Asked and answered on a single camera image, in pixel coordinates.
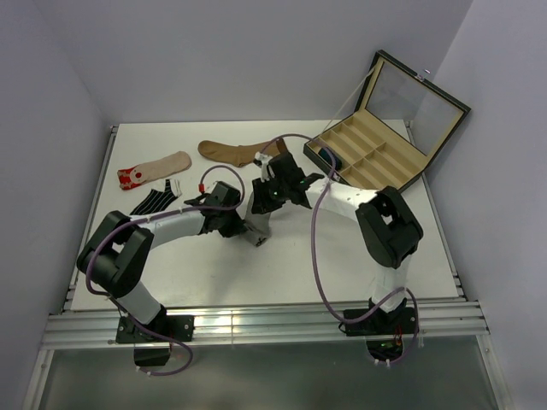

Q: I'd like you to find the brown long sock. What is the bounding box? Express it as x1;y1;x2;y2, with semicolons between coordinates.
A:
197;139;288;167

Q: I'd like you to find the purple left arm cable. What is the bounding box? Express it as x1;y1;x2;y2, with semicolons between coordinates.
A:
85;165;247;377

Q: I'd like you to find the green christmas bear sock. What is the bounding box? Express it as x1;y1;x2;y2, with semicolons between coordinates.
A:
318;148;343;171

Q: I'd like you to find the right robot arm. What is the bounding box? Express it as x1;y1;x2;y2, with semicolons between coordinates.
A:
245;152;424;333

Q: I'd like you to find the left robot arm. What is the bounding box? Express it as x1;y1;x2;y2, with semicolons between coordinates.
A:
76;182;245;341

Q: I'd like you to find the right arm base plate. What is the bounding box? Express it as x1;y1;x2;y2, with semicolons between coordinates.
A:
338;307;416;337

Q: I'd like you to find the beige red reindeer sock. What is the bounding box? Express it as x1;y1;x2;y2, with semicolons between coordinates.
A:
117;151;192;190

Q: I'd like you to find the grey striped sock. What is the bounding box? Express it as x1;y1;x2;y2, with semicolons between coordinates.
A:
243;193;272;247

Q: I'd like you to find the aluminium frame rail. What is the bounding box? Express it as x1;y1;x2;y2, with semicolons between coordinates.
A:
40;301;489;350

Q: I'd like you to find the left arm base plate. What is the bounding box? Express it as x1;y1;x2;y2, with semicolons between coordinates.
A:
115;315;194;344

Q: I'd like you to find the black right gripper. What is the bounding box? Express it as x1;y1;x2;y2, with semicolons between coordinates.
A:
251;174;290;214

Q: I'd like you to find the black compartment organizer box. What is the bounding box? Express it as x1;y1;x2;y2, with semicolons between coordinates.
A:
303;50;471;191

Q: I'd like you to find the black white striped sock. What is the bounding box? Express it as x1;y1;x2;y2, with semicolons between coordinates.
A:
130;179;182;215

